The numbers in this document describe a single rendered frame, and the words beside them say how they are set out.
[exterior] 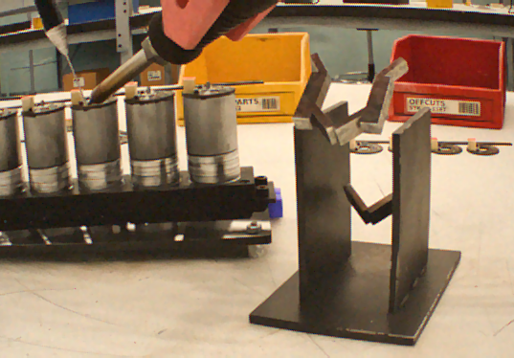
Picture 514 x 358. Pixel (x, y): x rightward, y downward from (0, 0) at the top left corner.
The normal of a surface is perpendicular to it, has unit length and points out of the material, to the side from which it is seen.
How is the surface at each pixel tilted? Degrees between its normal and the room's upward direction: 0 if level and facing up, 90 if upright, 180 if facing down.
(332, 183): 90
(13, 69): 90
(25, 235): 0
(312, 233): 90
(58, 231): 0
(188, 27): 99
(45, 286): 0
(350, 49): 90
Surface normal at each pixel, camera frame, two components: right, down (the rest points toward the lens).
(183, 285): -0.06, -0.96
